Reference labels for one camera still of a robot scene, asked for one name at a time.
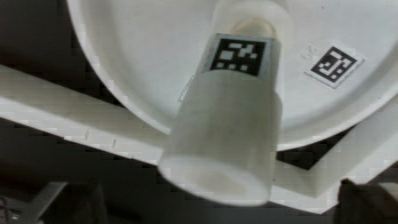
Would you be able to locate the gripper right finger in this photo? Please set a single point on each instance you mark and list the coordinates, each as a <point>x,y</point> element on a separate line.
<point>367,203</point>

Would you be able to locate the white cylindrical table leg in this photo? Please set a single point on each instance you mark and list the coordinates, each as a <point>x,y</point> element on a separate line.
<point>217,161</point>

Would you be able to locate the white round table top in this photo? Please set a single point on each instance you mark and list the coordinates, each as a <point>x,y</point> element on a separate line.
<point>143,37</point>

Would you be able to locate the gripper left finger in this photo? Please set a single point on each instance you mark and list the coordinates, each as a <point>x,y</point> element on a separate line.
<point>66,204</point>

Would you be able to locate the white front fence bar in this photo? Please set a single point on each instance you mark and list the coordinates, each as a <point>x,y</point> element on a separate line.
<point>93,123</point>

